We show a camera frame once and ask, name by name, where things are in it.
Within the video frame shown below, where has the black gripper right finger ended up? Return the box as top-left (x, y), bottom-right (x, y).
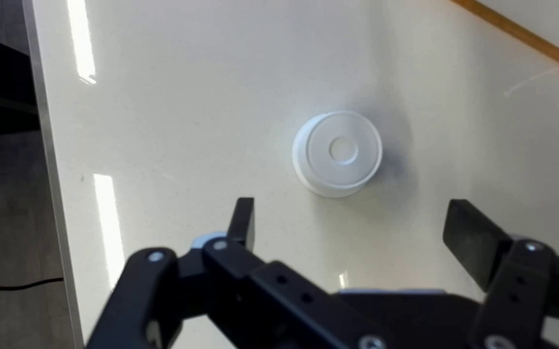
top-left (443, 197), bottom-right (559, 349)

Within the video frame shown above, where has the wooden stir stick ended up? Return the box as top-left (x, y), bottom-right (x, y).
top-left (451, 0), bottom-right (559, 73)

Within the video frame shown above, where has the small white round cap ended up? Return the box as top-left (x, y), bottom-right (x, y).
top-left (289, 106), bottom-right (385, 199)

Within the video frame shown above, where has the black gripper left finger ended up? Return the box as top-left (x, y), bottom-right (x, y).
top-left (84, 195), bottom-right (385, 349)

